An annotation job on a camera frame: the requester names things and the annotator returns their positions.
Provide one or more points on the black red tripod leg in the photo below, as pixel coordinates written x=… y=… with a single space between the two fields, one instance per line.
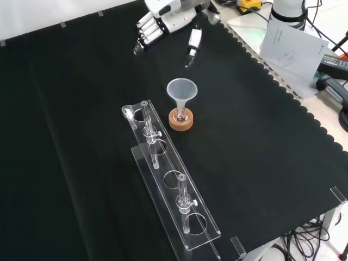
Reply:
x=340 y=44

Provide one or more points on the clear acrylic cloth clip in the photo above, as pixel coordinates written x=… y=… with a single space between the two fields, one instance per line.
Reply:
x=338 y=194
x=238 y=247

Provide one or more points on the translucent plastic funnel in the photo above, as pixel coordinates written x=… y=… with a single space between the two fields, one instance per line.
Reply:
x=181 y=87

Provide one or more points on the yellow stop button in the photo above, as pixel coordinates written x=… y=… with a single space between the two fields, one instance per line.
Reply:
x=250 y=3

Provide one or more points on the white paper booklet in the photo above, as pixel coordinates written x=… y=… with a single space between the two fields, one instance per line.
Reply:
x=293 y=49

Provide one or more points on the clear acrylic funnel stand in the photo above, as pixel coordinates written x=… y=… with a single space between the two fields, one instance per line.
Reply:
x=196 y=201

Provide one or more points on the black bench cloth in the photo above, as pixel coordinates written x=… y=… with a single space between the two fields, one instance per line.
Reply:
x=81 y=136

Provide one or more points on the grey green power plug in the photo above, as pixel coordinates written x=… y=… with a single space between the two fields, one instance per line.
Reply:
x=335 y=88

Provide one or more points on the black power adapter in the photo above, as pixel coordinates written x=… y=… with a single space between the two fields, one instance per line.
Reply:
x=335 y=64

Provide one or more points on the pale board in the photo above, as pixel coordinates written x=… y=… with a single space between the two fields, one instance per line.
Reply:
x=242 y=27

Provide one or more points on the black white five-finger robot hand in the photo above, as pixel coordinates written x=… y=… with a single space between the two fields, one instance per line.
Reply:
x=176 y=21

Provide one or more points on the grey tape piece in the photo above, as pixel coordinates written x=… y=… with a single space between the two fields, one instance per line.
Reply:
x=63 y=24
x=100 y=13
x=2 y=43

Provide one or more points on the small round-bottom glass flask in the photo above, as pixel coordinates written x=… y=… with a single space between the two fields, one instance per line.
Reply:
x=181 y=117

